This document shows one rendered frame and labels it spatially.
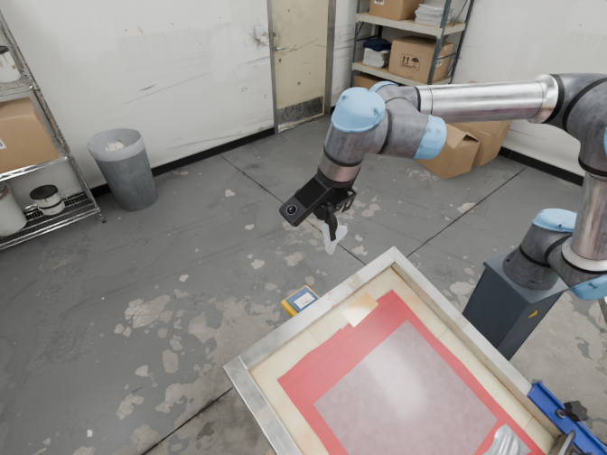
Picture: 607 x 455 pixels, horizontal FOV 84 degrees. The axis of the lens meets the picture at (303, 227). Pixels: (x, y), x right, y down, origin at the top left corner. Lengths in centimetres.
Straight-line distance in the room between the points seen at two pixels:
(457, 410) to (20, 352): 258
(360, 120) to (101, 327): 245
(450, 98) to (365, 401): 67
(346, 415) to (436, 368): 27
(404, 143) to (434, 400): 63
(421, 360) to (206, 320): 179
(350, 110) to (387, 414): 67
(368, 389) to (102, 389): 187
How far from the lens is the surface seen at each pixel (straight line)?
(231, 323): 246
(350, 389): 88
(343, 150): 58
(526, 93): 83
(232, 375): 81
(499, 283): 127
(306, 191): 66
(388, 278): 103
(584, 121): 82
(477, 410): 102
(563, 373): 274
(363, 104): 55
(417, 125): 60
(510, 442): 104
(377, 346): 93
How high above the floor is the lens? 201
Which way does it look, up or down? 41 degrees down
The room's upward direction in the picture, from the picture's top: straight up
